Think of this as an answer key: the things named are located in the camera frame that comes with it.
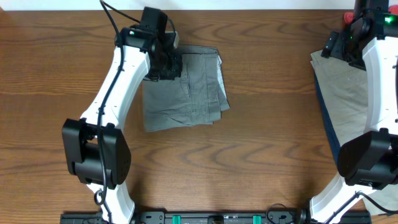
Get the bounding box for black cable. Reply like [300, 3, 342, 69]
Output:
[323, 191, 398, 224]
[93, 0, 178, 224]

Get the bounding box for khaki beige shorts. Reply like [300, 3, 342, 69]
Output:
[310, 49, 398, 216]

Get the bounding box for grey shorts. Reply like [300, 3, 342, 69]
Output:
[143, 45, 229, 132]

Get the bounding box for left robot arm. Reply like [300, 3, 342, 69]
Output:
[60, 7, 182, 223]

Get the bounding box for left black cable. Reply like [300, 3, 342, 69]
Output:
[93, 0, 178, 224]

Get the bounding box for right black cable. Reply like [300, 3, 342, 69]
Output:
[323, 191, 398, 224]

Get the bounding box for navy blue garment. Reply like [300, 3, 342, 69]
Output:
[314, 73, 341, 166]

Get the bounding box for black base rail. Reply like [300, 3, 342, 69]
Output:
[60, 203, 373, 224]

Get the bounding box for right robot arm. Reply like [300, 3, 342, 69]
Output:
[297, 1, 397, 223]

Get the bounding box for red garment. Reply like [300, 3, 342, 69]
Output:
[343, 4, 398, 25]

